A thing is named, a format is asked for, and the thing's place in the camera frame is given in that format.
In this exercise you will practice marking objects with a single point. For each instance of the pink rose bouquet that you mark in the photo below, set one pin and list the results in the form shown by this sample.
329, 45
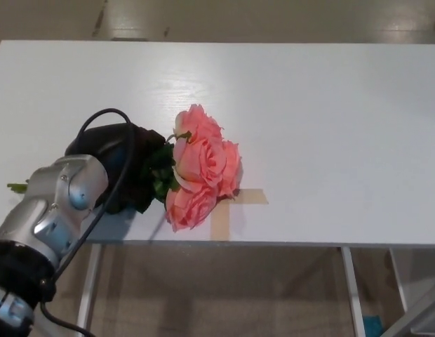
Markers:
203, 165

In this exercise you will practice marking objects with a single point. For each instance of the teal object on floor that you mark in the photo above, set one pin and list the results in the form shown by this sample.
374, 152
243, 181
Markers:
372, 326

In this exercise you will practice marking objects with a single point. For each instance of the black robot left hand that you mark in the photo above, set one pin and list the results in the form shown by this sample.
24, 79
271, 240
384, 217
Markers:
98, 140

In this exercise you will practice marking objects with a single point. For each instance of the grey metal frame bar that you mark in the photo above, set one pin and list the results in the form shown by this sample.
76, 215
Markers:
424, 319

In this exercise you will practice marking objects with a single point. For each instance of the white table leg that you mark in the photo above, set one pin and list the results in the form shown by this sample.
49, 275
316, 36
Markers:
87, 298
354, 298
400, 284

